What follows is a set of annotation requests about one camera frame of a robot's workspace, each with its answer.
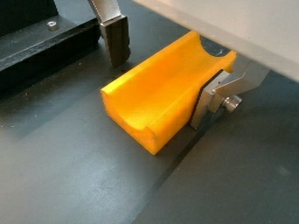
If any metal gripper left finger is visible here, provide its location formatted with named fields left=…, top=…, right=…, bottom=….
left=88, top=0, right=131, bottom=67

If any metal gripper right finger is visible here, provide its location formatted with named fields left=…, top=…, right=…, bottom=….
left=191, top=55, right=270, bottom=129

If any yellow arch block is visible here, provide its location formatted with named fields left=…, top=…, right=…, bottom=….
left=100, top=31, right=237, bottom=154

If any black curved fixture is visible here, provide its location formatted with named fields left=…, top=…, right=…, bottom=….
left=0, top=0, right=100, bottom=93

